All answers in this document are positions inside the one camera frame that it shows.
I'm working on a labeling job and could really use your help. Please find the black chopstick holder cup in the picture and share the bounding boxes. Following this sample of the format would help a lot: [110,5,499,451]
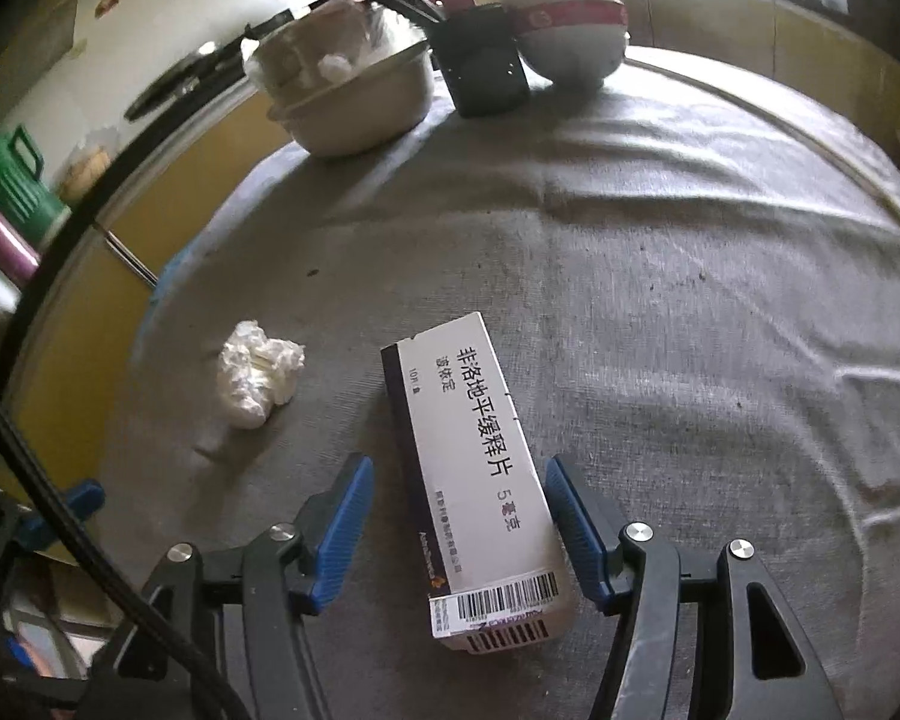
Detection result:
[427,4,530,119]

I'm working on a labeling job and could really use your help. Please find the purple thermos bottle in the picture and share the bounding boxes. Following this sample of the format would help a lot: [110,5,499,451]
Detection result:
[0,180,44,286]

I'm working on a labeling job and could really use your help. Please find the white purple medicine box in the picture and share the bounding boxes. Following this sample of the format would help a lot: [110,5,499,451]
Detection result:
[382,312,575,655]

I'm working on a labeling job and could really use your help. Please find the grey tablecloth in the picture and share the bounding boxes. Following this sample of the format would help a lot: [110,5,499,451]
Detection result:
[98,57,900,718]

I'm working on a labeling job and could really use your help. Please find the white basin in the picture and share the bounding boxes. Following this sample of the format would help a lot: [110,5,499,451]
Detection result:
[266,41,434,160]

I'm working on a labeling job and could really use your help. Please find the black cable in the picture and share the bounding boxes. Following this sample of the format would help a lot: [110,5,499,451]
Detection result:
[0,358,253,720]

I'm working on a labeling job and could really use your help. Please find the red white stacked bowls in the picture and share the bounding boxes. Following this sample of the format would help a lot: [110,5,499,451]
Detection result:
[502,0,629,88]

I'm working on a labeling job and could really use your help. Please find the green thermos jug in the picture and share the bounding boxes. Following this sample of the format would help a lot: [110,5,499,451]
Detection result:
[0,125,71,252]

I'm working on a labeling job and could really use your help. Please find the white tissue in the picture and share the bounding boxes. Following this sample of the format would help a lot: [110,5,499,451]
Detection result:
[215,320,305,429]

